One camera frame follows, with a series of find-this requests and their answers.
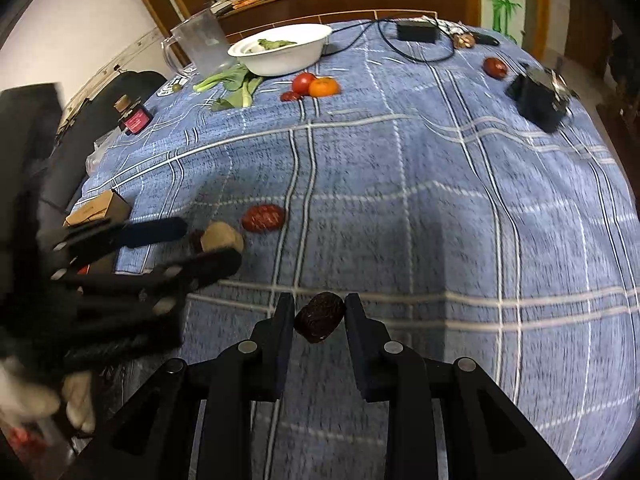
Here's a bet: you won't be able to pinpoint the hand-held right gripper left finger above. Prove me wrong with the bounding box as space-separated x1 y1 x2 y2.
60 292 296 480

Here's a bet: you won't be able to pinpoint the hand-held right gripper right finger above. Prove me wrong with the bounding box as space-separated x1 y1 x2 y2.
344 292 576 480

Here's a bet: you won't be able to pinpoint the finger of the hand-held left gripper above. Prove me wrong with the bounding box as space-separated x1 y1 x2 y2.
49 216 189 263
49 247 244 307

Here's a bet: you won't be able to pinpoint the cardboard box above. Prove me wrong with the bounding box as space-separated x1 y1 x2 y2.
62 190 133 276

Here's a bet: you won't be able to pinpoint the person's left hand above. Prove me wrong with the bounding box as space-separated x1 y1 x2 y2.
0 357 98 433

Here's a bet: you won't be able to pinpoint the large red date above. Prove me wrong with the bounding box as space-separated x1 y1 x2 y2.
241 203 287 233

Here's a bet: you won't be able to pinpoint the clear plastic bag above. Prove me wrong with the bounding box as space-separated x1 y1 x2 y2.
85 130 121 173

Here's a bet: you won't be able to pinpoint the brown bottle pink label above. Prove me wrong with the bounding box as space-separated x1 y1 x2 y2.
112 95 153 137

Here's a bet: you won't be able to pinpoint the green bok choy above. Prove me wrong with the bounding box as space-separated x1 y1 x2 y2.
192 64 265 111

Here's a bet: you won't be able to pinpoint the blue plaid tablecloth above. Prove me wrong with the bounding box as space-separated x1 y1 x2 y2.
65 20 640 480

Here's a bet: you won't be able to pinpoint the clear plastic pitcher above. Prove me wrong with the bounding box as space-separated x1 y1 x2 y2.
160 7 238 78

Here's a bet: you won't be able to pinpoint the orange tangerine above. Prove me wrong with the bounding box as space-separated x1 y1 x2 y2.
307 76 342 98

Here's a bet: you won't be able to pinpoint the white bowl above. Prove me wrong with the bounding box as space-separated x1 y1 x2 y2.
227 23 333 77

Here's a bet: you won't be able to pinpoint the green leaves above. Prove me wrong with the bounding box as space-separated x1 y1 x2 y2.
244 38 298 53

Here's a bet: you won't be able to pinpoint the wooden cabinet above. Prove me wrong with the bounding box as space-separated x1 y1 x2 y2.
120 0 551 46

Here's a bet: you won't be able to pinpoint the black boxy device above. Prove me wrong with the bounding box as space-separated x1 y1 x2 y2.
504 67 576 134

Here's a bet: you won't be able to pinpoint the black power adapter with cable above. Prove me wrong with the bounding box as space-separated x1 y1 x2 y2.
320 17 456 63

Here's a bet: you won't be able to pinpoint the bamboo wall poster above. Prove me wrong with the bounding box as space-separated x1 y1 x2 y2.
487 0 526 43

